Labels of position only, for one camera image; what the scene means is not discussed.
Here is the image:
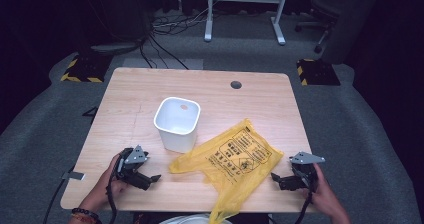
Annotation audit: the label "grey stand base plate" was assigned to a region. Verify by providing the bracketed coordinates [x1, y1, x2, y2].
[89, 41, 145, 56]

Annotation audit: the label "black office chair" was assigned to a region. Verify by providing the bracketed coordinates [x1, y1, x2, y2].
[294, 0, 355, 54]

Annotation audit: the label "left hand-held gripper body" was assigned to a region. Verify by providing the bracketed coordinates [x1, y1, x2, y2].
[114, 144, 153, 191]

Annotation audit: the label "person's right hand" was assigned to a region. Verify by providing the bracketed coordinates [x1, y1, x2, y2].
[301, 163, 340, 216]

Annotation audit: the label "white plastic bin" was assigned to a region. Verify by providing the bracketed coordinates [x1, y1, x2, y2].
[153, 96, 202, 154]

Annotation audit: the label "hand-held gripper cable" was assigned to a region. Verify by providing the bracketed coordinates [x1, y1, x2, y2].
[294, 189, 315, 224]
[105, 179, 119, 224]

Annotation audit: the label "beaded bracelets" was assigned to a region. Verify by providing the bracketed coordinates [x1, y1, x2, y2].
[70, 207, 102, 224]

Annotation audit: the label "black yellow striped base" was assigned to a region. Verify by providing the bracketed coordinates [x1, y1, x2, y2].
[296, 58, 342, 87]
[60, 53, 113, 84]

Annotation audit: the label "yellow plastic bag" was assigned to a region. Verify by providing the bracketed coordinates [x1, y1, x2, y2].
[168, 118, 285, 224]

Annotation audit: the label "bundle of floor cables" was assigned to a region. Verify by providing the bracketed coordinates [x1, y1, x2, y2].
[139, 7, 208, 70]

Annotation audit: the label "person's left hand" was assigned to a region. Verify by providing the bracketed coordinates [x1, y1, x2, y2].
[86, 153, 130, 210]

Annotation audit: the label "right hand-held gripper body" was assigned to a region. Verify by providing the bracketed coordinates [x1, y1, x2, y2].
[288, 151, 326, 190]

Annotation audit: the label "left hand-held gripper cable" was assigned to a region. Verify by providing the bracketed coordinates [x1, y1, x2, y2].
[105, 179, 119, 224]

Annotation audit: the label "black bracket under table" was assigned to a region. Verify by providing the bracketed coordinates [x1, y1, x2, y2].
[82, 106, 100, 119]

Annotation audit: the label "metal table clip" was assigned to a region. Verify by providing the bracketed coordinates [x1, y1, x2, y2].
[61, 170, 86, 182]

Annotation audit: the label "right hand-held gripper cable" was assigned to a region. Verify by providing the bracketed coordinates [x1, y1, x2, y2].
[294, 189, 315, 224]

